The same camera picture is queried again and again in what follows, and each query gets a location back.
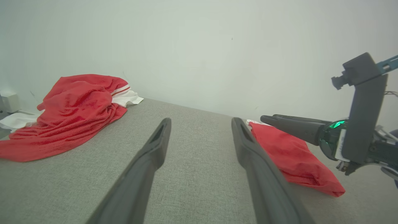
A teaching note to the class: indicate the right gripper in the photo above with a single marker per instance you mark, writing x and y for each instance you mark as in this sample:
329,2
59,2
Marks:
362,124

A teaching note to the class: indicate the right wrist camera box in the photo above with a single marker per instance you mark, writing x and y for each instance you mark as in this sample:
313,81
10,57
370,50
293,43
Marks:
360,68

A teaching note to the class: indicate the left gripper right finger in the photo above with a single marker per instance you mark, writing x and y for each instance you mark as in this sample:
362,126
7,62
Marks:
264,186

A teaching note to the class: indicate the folded red garment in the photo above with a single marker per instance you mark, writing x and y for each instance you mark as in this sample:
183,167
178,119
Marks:
295,155

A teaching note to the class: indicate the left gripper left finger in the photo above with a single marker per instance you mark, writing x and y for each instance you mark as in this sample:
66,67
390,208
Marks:
146,161

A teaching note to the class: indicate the small white box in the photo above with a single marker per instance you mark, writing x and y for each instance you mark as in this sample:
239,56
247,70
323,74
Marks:
11,101

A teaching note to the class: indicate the red garment with white sleeves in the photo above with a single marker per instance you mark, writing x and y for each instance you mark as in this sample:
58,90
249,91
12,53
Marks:
71,118

